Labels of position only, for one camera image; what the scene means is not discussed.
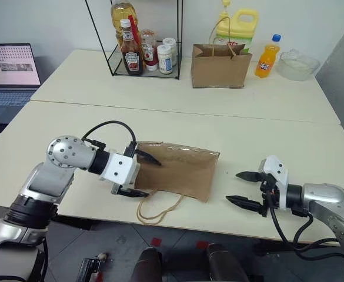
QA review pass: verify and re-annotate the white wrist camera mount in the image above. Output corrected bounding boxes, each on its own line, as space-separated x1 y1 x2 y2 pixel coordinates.
258 155 290 211
98 151 141 189

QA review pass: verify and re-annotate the open laptop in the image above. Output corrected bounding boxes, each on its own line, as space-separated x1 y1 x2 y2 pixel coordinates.
0 43 44 126

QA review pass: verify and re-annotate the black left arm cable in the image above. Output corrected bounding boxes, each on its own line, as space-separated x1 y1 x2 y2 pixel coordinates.
81 120 137 151

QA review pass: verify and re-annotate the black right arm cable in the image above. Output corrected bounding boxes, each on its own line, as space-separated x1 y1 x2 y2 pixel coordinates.
269 205 344 260

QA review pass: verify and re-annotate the brown paper bag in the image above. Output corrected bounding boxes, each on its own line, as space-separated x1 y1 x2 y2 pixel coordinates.
134 141 221 226
191 16 253 89

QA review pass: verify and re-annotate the yellow plastic jug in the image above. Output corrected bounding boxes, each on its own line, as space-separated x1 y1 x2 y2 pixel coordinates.
215 0 260 55

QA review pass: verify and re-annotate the black wire rack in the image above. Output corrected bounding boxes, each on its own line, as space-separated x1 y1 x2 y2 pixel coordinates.
85 0 185 80

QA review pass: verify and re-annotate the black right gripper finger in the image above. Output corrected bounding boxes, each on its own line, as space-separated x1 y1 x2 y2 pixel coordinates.
225 194 262 214
235 171 262 183

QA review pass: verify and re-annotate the clear plastic bowl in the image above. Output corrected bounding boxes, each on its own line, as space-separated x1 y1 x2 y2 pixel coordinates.
277 48 321 82

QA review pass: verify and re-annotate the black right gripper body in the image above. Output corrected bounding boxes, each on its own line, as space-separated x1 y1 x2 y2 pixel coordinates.
259 172 279 219

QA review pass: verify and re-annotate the white seasoning jar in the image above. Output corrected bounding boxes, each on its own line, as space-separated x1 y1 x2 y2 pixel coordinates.
162 37 178 67
156 44 173 75

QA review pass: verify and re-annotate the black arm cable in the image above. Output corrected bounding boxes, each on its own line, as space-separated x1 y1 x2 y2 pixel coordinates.
269 205 344 260
81 120 137 151

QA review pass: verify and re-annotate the small ketchup squeeze bottle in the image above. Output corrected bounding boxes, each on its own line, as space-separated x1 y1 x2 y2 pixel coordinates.
139 29 160 72

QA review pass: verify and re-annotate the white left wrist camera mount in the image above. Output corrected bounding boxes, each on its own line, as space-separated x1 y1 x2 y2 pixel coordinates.
98 151 141 189

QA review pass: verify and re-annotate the cooking oil bottle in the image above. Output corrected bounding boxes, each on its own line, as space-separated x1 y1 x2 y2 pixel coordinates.
110 0 139 48

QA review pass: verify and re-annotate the orange soda bottle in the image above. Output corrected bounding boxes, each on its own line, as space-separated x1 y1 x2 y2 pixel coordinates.
254 33 282 79

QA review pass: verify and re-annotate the large Heinz ketchup bottle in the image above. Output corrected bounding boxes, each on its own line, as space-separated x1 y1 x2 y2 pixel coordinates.
119 18 145 77

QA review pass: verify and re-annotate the upright brown paper bag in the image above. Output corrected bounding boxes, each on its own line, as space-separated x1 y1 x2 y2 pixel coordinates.
191 16 253 89

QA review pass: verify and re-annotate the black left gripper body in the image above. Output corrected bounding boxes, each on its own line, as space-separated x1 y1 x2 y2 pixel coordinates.
111 142 141 196

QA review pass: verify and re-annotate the black floor bracket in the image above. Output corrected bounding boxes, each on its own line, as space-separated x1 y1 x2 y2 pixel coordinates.
74 257 102 282

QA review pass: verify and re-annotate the dark rounded shape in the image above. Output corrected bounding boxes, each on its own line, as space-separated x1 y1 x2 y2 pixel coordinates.
130 246 164 282
205 243 249 282

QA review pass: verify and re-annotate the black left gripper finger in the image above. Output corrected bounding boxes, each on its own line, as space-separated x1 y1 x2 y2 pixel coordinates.
134 149 162 167
120 189 151 199

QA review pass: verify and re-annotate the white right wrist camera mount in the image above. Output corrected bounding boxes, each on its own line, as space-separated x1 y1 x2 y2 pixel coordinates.
258 155 290 211

